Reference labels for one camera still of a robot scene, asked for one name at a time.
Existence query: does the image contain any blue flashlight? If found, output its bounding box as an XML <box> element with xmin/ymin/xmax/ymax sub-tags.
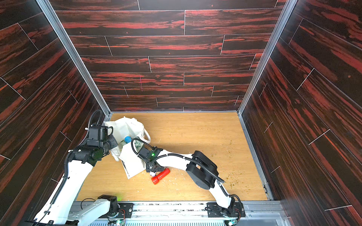
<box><xmin>124</xmin><ymin>136</ymin><xmax>132</xmax><ymax>143</ymax></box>

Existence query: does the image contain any white canvas tote bag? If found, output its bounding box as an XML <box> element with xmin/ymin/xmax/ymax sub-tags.
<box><xmin>105</xmin><ymin>117</ymin><xmax>151</xmax><ymax>179</ymax></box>

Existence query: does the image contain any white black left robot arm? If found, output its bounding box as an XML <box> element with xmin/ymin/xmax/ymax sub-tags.
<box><xmin>29</xmin><ymin>135</ymin><xmax>119</xmax><ymax>226</ymax></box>

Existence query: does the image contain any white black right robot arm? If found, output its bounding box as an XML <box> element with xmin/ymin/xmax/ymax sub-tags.
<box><xmin>134</xmin><ymin>147</ymin><xmax>246</xmax><ymax>219</ymax></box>

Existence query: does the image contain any red flashlight lower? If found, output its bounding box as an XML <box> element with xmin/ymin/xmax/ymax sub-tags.
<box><xmin>151</xmin><ymin>168</ymin><xmax>170</xmax><ymax>185</ymax></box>

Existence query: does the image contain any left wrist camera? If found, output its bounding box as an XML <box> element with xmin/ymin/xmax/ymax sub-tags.
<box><xmin>87</xmin><ymin>126</ymin><xmax>108</xmax><ymax>142</ymax></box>

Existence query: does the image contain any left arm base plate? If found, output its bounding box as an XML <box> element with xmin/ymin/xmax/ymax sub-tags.
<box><xmin>99</xmin><ymin>202</ymin><xmax>134</xmax><ymax>220</ymax></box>

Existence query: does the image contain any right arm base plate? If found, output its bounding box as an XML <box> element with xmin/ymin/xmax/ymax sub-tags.
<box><xmin>205</xmin><ymin>201</ymin><xmax>246</xmax><ymax>218</ymax></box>

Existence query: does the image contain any aluminium front rail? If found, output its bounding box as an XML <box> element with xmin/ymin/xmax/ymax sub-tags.
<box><xmin>90</xmin><ymin>201</ymin><xmax>291</xmax><ymax>226</ymax></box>

